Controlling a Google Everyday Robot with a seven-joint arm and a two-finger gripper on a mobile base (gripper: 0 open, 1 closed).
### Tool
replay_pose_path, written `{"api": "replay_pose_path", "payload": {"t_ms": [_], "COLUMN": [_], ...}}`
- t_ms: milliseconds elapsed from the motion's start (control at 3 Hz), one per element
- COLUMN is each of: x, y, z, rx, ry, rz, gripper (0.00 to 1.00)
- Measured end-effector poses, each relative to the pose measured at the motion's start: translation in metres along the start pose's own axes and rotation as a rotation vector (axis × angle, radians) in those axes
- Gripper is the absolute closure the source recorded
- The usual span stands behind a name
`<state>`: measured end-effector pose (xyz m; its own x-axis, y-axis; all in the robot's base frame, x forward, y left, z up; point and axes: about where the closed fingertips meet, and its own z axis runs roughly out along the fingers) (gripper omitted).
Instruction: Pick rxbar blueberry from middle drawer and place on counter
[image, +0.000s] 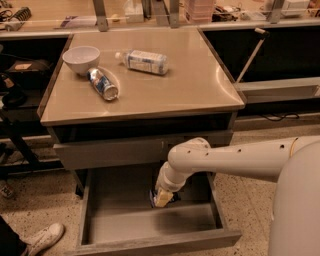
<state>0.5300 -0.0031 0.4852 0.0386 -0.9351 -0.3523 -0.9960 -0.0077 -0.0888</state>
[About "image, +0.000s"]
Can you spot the white ceramic bowl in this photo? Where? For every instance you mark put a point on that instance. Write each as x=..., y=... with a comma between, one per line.
x=80, y=59

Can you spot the dark trouser leg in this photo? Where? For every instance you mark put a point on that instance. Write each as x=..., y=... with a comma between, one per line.
x=10, y=242

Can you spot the clear plastic water bottle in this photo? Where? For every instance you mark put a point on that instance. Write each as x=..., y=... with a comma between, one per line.
x=143, y=61

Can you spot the blue silver soda can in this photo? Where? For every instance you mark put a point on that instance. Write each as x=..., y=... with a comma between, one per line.
x=101, y=83

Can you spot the grey drawer cabinet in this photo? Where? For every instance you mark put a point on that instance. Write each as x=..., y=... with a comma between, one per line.
x=194, y=96

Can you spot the open grey middle drawer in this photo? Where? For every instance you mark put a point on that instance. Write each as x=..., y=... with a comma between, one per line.
x=117, y=218

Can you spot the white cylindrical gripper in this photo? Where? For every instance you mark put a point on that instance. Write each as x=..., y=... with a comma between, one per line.
x=165, y=184

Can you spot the closed grey top drawer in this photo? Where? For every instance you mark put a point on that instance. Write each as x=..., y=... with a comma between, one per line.
x=129, y=151

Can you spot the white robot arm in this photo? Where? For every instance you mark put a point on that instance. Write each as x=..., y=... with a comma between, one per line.
x=293, y=163

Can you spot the pink plastic crate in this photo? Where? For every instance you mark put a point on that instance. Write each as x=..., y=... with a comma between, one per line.
x=199, y=11

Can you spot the white sneaker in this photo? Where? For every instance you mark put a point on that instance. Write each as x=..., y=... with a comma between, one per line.
x=43, y=239

